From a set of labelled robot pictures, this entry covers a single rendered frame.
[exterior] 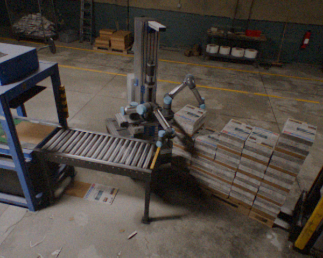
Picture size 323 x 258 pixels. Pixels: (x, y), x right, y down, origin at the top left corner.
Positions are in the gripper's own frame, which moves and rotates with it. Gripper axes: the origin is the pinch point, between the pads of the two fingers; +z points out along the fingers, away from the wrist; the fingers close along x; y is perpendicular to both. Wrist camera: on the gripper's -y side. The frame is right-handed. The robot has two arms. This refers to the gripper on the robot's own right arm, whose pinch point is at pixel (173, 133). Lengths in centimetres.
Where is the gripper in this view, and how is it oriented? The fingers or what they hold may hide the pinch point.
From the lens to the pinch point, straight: 317.6
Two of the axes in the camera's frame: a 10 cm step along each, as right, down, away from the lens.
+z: 5.3, -4.4, 7.3
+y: 0.7, -8.3, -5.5
